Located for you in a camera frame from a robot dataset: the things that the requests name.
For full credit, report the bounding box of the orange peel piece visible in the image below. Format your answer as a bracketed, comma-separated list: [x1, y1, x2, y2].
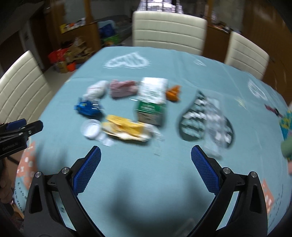
[165, 85, 181, 102]

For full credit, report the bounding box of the wooden room divider shelf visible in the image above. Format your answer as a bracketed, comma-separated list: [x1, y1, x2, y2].
[45, 1, 101, 53]

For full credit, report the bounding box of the pink crumpled paper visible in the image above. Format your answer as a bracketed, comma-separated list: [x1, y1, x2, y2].
[109, 79, 139, 99]

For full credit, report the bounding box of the yellow paper bag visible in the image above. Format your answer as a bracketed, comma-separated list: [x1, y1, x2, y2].
[101, 114, 151, 142]

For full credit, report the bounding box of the cream quilted chair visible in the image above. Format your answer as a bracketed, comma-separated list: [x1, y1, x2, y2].
[224, 31, 270, 80]
[0, 50, 53, 123]
[132, 11, 207, 55]

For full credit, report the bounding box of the blue snack wrapper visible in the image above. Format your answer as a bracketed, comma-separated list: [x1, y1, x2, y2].
[74, 98, 104, 118]

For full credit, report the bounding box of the clear plastic tray packaging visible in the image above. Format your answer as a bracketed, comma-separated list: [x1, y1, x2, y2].
[202, 97, 232, 158]

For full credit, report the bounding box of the colourful green shopping bag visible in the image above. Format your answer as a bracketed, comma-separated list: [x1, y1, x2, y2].
[102, 34, 121, 47]

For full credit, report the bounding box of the white knotted plastic bag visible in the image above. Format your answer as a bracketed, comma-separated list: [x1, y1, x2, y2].
[83, 80, 109, 100]

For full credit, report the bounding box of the green white milk carton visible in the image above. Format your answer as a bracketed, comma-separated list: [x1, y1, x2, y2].
[136, 77, 168, 126]

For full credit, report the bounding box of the cream quilted chair left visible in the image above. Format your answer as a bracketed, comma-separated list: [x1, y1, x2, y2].
[0, 50, 53, 123]

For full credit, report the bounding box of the cream quilted chair middle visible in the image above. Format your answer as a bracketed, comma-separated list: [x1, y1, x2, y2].
[132, 11, 207, 55]

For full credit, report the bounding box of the teal patterned tablecloth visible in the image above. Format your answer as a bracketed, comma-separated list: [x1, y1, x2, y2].
[15, 47, 291, 236]

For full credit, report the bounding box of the person's left hand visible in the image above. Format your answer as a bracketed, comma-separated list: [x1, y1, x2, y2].
[0, 158, 13, 204]

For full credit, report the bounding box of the orange plastic bucket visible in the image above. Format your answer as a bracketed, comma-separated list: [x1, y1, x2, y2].
[66, 62, 76, 72]

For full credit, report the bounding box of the cream quilted chair right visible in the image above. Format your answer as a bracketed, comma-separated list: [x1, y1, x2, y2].
[224, 31, 270, 80]

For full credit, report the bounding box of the pile of cardboard boxes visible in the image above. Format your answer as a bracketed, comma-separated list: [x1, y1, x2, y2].
[54, 37, 94, 74]

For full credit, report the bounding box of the white plastic jar lid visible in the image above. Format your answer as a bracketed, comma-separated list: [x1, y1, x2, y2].
[81, 119, 101, 139]

